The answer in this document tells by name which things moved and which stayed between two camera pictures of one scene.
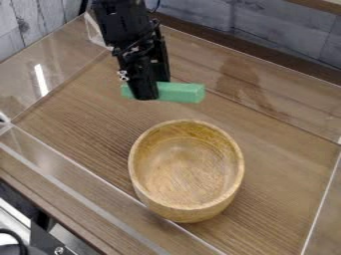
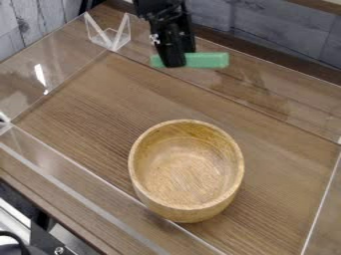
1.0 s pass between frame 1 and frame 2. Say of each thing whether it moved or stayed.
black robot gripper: moved
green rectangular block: moved
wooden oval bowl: stayed
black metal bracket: stayed
